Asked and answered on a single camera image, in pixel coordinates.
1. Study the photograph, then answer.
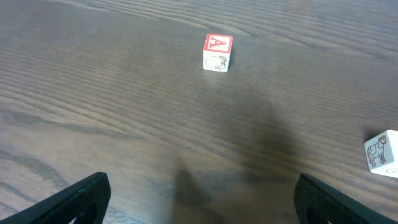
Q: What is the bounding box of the red letter A block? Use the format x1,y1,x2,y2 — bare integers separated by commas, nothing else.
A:
203,34,233,72

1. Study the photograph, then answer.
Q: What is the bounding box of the yellow block with cow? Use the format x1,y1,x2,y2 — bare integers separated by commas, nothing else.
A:
364,129,397,178

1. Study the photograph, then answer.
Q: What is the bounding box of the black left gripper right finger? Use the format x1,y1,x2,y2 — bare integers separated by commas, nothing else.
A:
294,174,397,224

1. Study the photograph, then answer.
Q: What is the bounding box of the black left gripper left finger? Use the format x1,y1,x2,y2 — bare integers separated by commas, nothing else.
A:
1,172,111,224

